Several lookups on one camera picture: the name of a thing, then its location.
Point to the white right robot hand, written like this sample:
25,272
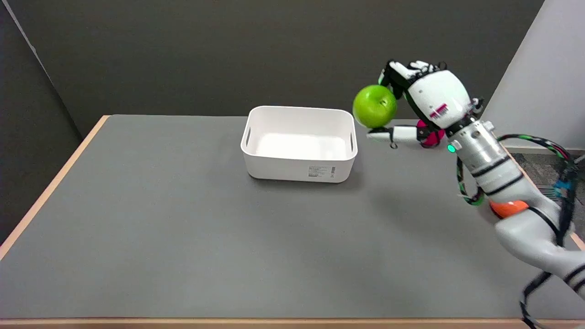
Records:
438,98

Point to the green apple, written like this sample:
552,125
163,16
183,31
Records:
374,106

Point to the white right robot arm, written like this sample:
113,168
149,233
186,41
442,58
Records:
507,183

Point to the white plastic box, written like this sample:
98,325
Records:
299,144

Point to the pink round fruit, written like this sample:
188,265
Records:
432,137

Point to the orange round fruit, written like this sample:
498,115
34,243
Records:
508,208

